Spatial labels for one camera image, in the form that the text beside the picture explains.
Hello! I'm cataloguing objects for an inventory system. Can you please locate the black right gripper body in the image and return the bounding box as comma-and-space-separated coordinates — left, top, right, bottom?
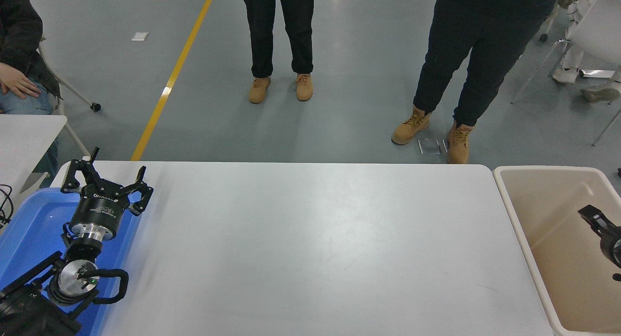
600, 224, 621, 270

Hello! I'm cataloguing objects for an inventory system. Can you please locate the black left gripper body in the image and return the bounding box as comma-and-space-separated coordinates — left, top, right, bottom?
72, 188, 131, 231

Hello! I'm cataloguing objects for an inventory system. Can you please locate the seated person's left hand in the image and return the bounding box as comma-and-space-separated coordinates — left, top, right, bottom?
0, 62, 42, 100

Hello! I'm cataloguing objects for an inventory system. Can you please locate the large pale bin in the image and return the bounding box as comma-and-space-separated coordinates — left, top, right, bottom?
492, 165, 621, 336

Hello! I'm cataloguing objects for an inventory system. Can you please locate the blue plastic tray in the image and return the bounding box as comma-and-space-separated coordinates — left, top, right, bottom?
0, 188, 144, 336

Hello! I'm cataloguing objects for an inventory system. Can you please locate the white side table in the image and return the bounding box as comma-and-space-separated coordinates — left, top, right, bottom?
0, 114, 67, 196

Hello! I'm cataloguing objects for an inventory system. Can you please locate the wheeled chair with white legs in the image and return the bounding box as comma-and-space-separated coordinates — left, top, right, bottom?
539, 6, 559, 42
38, 36, 103, 156

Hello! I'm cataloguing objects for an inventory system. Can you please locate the seated person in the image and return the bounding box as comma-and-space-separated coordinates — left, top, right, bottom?
0, 0, 63, 187

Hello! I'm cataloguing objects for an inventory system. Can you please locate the black cable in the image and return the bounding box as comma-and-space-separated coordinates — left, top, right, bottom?
0, 184, 14, 227

